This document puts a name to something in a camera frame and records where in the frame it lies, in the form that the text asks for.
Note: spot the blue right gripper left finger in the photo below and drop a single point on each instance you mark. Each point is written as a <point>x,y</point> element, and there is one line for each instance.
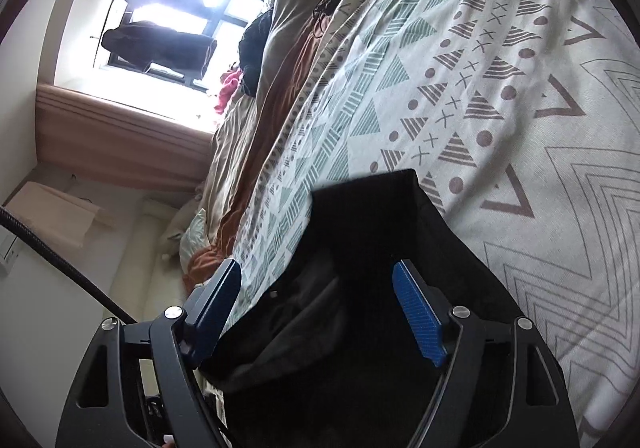
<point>207,311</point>

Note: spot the left pink curtain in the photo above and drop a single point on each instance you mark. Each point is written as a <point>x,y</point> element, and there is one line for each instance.
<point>96,139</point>

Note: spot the patterned white bedspread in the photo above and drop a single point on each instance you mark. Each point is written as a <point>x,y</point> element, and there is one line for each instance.
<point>520,119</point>

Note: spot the cream leather headboard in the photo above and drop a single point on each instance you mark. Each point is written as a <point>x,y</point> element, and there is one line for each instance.
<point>144,284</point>

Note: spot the cream hanging garment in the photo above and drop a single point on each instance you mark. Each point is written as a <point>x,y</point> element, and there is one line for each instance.
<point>59,219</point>

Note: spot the white air conditioner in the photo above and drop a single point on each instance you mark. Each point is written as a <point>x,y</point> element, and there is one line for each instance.
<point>10,247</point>

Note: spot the orange brown blanket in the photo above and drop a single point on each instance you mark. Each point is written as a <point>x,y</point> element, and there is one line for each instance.
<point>260,153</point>

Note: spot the red clothes on windowsill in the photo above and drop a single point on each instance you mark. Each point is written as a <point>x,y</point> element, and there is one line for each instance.
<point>229,83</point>

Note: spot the hanging dark garment left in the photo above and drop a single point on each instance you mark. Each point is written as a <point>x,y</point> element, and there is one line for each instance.
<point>144,43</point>

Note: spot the black jacket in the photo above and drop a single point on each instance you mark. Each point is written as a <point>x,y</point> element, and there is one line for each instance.
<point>326,357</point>

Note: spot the light green pillow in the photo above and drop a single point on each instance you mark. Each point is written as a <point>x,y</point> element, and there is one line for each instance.
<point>194,239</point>

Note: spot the beige duvet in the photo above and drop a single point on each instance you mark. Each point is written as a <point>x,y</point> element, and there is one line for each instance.
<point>260,88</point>

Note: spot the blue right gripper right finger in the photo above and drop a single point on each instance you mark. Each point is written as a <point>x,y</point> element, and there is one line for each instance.
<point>426,310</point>

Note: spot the black clothes pile on bed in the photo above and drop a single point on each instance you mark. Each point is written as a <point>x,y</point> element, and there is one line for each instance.
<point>251,50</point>

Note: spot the plush toy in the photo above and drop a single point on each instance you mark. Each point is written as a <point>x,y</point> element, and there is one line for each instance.
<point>168,245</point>

